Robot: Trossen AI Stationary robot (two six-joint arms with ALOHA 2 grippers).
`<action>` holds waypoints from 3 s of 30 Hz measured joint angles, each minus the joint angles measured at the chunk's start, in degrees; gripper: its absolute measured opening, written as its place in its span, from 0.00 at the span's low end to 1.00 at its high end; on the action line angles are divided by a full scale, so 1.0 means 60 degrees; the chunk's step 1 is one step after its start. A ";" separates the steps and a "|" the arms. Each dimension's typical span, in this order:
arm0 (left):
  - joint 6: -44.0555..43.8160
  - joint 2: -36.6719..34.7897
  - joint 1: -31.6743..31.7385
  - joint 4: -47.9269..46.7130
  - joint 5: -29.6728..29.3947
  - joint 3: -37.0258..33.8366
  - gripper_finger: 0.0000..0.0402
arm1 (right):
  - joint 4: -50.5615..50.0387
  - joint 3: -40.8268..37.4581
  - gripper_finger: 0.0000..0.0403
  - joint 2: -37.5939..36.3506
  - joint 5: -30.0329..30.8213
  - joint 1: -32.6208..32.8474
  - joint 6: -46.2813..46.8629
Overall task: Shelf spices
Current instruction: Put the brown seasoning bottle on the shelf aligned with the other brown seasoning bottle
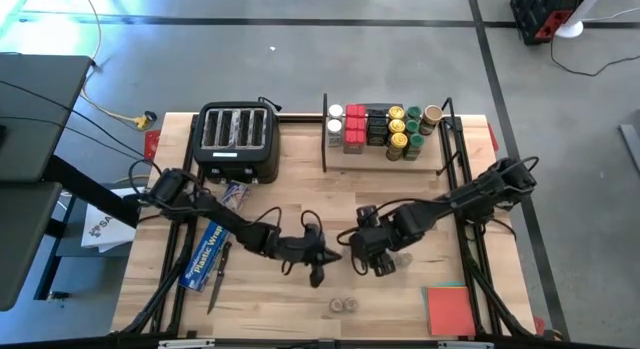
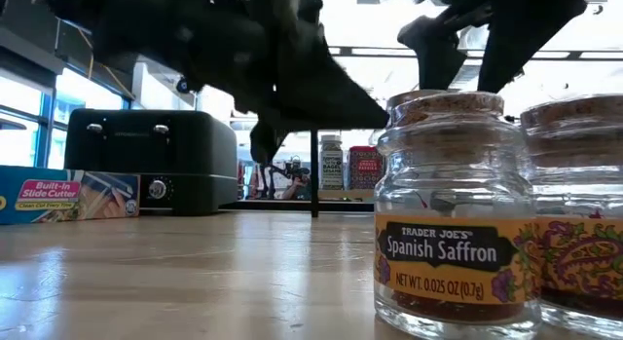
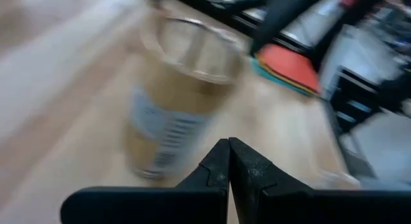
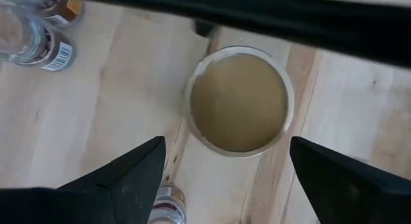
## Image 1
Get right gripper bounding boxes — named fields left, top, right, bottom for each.
left=348, top=215, right=408, bottom=279

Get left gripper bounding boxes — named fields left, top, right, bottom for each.
left=283, top=240, right=345, bottom=289

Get beige-lid furikake jar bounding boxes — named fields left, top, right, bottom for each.
left=418, top=104, right=445, bottom=137

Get wooden shelf black metal ends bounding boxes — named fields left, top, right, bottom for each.
left=322, top=92, right=462, bottom=176

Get red flexible mat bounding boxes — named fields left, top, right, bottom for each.
left=425, top=286, right=477, bottom=338

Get blue plastic wrap box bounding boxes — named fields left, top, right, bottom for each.
left=178, top=181, right=251, bottom=293

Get black four-slot toaster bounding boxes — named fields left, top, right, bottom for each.
left=192, top=100, right=281, bottom=185

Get white printed paper bag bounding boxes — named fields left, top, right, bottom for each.
left=79, top=187, right=146, bottom=254

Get black desk support beam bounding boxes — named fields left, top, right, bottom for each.
left=42, top=155, right=142, bottom=229

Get grey metal bar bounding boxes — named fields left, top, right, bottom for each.
left=618, top=122, right=640, bottom=176

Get black red crate stack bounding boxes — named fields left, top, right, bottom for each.
left=509, top=0, right=581, bottom=46

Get white floor stand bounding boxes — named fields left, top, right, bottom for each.
left=554, top=0, right=609, bottom=40

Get dark grey desk panel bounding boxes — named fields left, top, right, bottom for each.
left=0, top=181, right=65, bottom=313
left=0, top=52, right=95, bottom=183

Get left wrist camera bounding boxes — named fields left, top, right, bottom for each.
left=301, top=222, right=325, bottom=246

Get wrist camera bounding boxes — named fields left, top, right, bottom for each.
left=301, top=222, right=325, bottom=246
left=355, top=204, right=380, bottom=229

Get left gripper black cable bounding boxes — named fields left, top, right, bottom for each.
left=298, top=210, right=327, bottom=240

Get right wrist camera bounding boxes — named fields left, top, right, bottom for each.
left=355, top=204, right=380, bottom=229

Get black-handled kitchen knife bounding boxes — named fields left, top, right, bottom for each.
left=206, top=240, right=233, bottom=316

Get black aluminium rig frame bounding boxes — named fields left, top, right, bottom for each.
left=112, top=111, right=551, bottom=340

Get silver metal bracket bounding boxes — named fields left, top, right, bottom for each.
left=158, top=338, right=217, bottom=349
left=436, top=340, right=495, bottom=349

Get yellow black cable plug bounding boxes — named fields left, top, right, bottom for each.
left=133, top=110, right=158, bottom=132

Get yellow extension cable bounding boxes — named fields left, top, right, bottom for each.
left=79, top=0, right=151, bottom=130

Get black floor cable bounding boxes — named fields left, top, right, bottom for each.
left=549, top=36, right=640, bottom=78

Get thin black desk cable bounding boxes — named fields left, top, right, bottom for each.
left=0, top=114, right=121, bottom=153
left=0, top=78, right=131, bottom=150

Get white floor cable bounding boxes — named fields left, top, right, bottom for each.
left=582, top=7, right=640, bottom=23

